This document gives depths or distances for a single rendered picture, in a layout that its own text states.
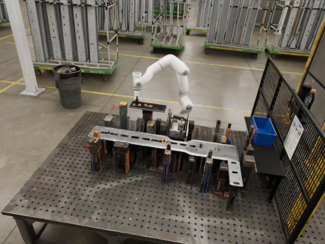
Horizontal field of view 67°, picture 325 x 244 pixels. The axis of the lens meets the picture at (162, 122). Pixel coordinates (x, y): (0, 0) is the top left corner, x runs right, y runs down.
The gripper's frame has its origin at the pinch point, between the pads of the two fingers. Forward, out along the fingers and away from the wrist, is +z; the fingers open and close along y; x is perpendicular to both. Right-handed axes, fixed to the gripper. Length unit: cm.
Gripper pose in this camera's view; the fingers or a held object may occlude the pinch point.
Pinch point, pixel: (137, 102)
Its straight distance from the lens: 249.0
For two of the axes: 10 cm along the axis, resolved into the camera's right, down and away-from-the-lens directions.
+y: 1.1, 5.3, -8.4
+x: 9.9, 0.0, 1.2
